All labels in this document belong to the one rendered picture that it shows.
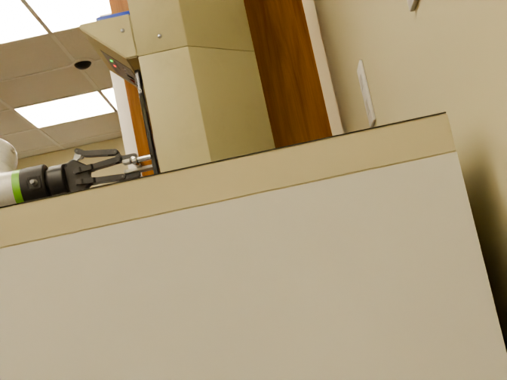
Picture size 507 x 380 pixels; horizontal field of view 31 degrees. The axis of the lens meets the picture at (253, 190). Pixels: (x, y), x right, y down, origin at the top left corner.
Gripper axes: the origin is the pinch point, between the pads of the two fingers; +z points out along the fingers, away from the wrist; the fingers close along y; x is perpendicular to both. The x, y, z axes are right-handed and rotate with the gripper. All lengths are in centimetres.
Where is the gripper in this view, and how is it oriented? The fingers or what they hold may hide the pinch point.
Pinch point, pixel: (139, 164)
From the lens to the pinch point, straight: 207.6
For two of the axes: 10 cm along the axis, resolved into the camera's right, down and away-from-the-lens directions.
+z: 9.8, -2.1, -0.2
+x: 0.5, 1.5, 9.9
